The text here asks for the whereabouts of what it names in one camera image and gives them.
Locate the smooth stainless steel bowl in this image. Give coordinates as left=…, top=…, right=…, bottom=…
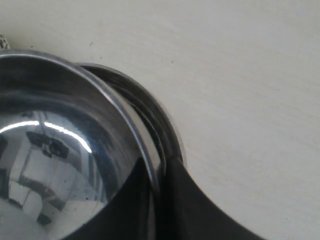
left=79, top=62, right=187, bottom=166

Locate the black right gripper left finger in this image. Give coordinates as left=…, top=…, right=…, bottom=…
left=81, top=158, right=157, bottom=240

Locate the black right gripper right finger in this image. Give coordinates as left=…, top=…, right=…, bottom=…
left=159, top=155, right=262, bottom=240

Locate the ribbed stainless steel bowl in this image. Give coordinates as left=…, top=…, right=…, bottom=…
left=0, top=50, right=162, bottom=240

